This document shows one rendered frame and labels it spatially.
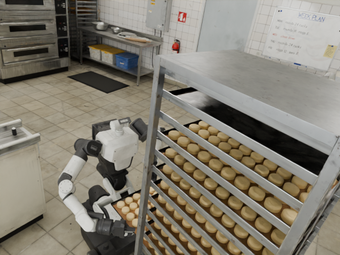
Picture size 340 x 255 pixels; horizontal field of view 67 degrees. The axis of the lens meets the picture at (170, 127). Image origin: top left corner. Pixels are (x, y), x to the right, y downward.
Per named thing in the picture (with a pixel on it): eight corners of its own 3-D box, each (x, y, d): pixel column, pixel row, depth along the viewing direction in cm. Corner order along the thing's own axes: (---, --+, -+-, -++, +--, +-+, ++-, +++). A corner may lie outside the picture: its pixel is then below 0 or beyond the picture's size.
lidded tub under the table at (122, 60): (114, 65, 592) (114, 54, 579) (126, 62, 628) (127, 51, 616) (126, 70, 577) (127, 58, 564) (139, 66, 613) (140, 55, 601)
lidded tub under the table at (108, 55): (99, 60, 611) (99, 49, 598) (113, 57, 647) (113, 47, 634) (111, 65, 595) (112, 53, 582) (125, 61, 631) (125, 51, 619)
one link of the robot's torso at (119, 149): (83, 161, 192) (81, 120, 175) (122, 149, 213) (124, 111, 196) (102, 185, 174) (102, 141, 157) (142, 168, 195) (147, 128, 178)
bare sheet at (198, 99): (164, 95, 98) (164, 91, 97) (227, 82, 123) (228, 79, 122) (325, 188, 61) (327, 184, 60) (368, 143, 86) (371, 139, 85)
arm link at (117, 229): (122, 243, 148) (101, 240, 147) (126, 229, 156) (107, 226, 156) (123, 228, 142) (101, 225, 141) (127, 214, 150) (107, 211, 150)
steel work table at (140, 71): (78, 64, 637) (76, 22, 590) (99, 59, 693) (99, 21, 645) (138, 86, 559) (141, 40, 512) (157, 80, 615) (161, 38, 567)
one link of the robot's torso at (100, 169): (94, 173, 209) (94, 156, 200) (109, 168, 217) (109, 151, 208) (112, 194, 192) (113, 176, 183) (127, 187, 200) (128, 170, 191)
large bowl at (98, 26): (88, 28, 597) (87, 22, 590) (100, 27, 627) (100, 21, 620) (99, 32, 581) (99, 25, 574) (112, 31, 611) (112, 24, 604)
